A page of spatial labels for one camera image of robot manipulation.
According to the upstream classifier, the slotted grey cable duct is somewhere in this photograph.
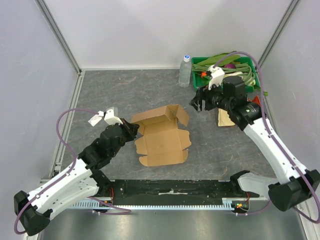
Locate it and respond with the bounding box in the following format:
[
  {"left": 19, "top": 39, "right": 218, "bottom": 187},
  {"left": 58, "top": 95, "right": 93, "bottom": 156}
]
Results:
[{"left": 68, "top": 198, "right": 249, "bottom": 211}]

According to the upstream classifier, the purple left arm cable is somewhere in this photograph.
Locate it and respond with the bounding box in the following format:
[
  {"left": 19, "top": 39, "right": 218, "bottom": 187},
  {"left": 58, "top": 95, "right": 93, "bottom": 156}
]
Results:
[{"left": 13, "top": 108, "right": 101, "bottom": 235}]

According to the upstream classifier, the green long beans bunch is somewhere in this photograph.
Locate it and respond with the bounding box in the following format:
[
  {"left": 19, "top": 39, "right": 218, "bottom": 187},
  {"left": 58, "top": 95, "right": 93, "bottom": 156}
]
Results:
[{"left": 191, "top": 61, "right": 256, "bottom": 87}]

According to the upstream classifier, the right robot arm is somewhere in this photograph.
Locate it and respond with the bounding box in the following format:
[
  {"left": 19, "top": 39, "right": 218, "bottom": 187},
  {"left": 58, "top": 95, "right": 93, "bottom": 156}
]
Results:
[{"left": 190, "top": 76, "right": 320, "bottom": 212}]

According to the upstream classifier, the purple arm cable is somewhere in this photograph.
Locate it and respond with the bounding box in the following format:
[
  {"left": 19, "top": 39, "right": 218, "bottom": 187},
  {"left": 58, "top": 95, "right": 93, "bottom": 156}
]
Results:
[
  {"left": 13, "top": 108, "right": 101, "bottom": 235},
  {"left": 213, "top": 51, "right": 320, "bottom": 223}
]

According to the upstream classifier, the clear plastic water bottle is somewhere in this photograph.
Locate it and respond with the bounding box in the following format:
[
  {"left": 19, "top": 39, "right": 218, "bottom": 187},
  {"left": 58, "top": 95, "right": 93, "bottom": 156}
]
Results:
[{"left": 178, "top": 55, "right": 192, "bottom": 88}]

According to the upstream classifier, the green plastic tray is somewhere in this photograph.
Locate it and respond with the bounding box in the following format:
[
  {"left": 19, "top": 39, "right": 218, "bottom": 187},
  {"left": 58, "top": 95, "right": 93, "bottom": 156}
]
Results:
[{"left": 191, "top": 56, "right": 260, "bottom": 93}]

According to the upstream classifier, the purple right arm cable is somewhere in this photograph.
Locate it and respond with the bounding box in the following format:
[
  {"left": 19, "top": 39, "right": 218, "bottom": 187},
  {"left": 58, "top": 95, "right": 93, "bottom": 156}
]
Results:
[{"left": 213, "top": 51, "right": 320, "bottom": 223}]

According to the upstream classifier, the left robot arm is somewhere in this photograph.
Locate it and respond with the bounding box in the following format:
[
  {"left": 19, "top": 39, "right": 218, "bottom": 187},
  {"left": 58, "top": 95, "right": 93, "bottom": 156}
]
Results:
[{"left": 13, "top": 118, "right": 139, "bottom": 236}]

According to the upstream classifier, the aluminium frame post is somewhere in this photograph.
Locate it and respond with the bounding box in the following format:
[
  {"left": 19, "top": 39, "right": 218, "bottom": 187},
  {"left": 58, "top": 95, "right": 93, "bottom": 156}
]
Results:
[
  {"left": 258, "top": 0, "right": 301, "bottom": 67},
  {"left": 35, "top": 0, "right": 82, "bottom": 75}
]

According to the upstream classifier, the right aluminium frame post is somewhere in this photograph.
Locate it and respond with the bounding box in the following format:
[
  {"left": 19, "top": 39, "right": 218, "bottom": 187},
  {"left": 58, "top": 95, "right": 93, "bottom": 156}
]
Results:
[{"left": 258, "top": 0, "right": 301, "bottom": 67}]

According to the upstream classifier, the small white paper scrap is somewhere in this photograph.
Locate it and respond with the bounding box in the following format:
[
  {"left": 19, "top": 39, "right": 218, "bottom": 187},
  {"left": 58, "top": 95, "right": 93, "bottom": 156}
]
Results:
[{"left": 88, "top": 114, "right": 103, "bottom": 127}]

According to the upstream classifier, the orange carrot piece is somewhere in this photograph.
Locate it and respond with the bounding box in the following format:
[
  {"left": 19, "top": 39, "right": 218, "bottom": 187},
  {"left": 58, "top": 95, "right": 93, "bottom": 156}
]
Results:
[{"left": 201, "top": 72, "right": 208, "bottom": 78}]

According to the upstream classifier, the green leafy vegetable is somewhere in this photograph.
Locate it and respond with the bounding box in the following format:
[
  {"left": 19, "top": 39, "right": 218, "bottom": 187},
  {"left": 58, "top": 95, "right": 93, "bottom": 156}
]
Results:
[{"left": 194, "top": 53, "right": 241, "bottom": 67}]

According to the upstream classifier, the red beige snack bag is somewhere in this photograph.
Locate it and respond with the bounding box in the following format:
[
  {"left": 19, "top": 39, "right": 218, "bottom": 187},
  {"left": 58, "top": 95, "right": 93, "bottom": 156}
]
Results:
[{"left": 217, "top": 95, "right": 261, "bottom": 127}]

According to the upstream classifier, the brown cardboard paper box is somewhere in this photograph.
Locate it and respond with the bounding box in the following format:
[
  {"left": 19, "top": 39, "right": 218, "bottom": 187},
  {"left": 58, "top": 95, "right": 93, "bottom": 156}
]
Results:
[{"left": 131, "top": 104, "right": 192, "bottom": 167}]

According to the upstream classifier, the purple red onion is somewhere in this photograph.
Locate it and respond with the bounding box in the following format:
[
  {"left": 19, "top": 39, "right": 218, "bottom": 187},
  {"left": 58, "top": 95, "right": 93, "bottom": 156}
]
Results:
[{"left": 224, "top": 63, "right": 237, "bottom": 69}]

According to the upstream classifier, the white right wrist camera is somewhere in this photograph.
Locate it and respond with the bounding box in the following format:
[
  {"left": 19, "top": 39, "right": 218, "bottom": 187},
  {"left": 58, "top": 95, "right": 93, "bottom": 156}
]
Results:
[{"left": 206, "top": 65, "right": 225, "bottom": 90}]

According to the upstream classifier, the left aluminium frame post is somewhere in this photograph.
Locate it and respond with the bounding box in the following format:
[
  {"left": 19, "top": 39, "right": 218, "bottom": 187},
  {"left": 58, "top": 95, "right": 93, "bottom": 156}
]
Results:
[{"left": 35, "top": 0, "right": 82, "bottom": 75}]

